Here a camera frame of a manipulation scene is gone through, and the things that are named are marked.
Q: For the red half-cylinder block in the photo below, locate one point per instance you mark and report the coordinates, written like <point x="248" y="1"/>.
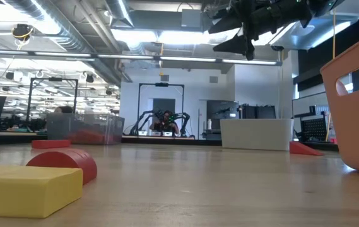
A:
<point x="72" y="160"/>

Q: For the background wooden table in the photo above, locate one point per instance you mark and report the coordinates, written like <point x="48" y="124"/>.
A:
<point x="198" y="142"/>

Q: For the small white box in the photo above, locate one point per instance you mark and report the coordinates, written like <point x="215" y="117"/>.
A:
<point x="167" y="133"/>
<point x="156" y="133"/>
<point x="142" y="133"/>

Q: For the red small object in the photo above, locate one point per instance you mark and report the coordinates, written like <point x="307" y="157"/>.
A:
<point x="333" y="140"/>

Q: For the whiteboard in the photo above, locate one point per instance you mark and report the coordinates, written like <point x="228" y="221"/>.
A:
<point x="308" y="101"/>

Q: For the white plastic bin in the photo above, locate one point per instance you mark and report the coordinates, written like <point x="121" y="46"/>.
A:
<point x="256" y="134"/>

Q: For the clear plastic bin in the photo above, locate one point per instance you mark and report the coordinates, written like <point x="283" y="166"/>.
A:
<point x="68" y="121"/>

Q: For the yellow rectangular block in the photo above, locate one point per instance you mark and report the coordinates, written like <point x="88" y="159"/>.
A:
<point x="24" y="192"/>

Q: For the orange plastic bin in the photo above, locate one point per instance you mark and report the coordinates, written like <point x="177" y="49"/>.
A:
<point x="356" y="126"/>

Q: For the white bottle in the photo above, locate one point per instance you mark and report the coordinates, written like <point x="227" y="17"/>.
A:
<point x="209" y="124"/>

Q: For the black cabinet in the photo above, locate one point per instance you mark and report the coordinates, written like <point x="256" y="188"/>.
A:
<point x="221" y="110"/>

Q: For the black equipment box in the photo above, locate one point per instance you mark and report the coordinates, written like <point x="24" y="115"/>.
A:
<point x="258" y="112"/>

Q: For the red wedge block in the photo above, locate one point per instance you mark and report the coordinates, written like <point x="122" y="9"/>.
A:
<point x="302" y="149"/>

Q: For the black dome camera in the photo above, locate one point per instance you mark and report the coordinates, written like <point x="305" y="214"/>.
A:
<point x="277" y="48"/>

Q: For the black background robot arm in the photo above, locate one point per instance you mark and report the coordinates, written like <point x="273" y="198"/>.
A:
<point x="184" y="121"/>
<point x="139" y="121"/>

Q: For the overhead frame bar with lights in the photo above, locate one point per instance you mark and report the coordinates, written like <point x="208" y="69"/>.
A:
<point x="198" y="59"/>

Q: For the black gantry frame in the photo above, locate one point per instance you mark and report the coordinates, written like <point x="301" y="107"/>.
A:
<point x="161" y="84"/>
<point x="54" y="79"/>

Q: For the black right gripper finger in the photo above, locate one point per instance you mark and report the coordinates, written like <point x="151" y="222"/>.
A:
<point x="239" y="45"/>
<point x="228" y="25"/>

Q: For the grey ceiling box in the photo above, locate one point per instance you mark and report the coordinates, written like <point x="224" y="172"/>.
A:
<point x="191" y="18"/>

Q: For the black pegboard stand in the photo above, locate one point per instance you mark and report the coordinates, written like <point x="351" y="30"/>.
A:
<point x="315" y="127"/>

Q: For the black ceiling camera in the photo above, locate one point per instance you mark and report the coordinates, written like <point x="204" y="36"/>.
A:
<point x="22" y="31"/>

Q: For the person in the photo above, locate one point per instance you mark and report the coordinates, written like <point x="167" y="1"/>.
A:
<point x="166" y="126"/>
<point x="63" y="110"/>

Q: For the red flat block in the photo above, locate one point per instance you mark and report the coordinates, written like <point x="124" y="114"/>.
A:
<point x="50" y="144"/>

